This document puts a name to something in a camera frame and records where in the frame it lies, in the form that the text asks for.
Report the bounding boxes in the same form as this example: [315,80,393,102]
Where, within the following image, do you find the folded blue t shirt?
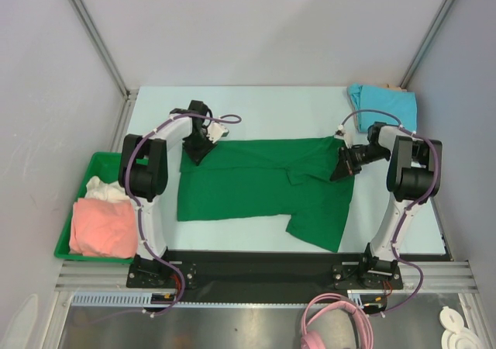
[347,83,418,133]

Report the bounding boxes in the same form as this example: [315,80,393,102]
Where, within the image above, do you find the aluminium frame post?
[399,0,457,88]
[54,0,131,96]

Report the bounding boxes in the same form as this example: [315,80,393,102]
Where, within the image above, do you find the green t shirt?
[177,136,354,252]

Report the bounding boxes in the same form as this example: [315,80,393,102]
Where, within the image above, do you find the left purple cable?
[126,110,243,320]

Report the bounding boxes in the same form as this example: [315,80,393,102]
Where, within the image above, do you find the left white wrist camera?
[207,123,229,143]

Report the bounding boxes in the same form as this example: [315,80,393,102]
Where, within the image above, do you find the aluminium frame rail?
[55,261,478,293]

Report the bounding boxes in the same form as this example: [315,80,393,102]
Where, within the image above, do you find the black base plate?
[126,251,403,304]

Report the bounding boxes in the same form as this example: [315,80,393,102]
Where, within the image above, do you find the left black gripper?
[184,130,217,165]

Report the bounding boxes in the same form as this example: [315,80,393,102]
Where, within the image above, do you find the left aluminium frame post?
[54,0,131,96]

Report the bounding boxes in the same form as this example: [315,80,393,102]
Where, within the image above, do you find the pink t shirt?
[69,198,138,259]

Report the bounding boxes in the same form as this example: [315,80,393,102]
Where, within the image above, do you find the white round lids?
[439,306,483,349]

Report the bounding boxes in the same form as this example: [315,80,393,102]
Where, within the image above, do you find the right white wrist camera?
[334,124,353,148]

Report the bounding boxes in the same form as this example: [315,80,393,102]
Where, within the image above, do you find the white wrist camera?
[334,124,353,148]
[207,123,229,143]

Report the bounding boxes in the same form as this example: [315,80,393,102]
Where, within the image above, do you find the white cable duct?
[72,292,152,307]

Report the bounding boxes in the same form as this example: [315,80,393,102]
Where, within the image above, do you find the pink headphones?
[300,293,374,348]

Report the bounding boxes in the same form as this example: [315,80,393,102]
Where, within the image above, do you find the right aluminium frame post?
[399,0,457,88]

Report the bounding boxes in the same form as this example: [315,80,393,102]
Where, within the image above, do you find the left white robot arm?
[118,100,219,261]

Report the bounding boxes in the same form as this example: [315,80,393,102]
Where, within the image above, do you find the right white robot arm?
[330,122,443,288]

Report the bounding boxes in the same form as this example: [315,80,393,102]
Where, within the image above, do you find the white t shirt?
[84,176,129,203]

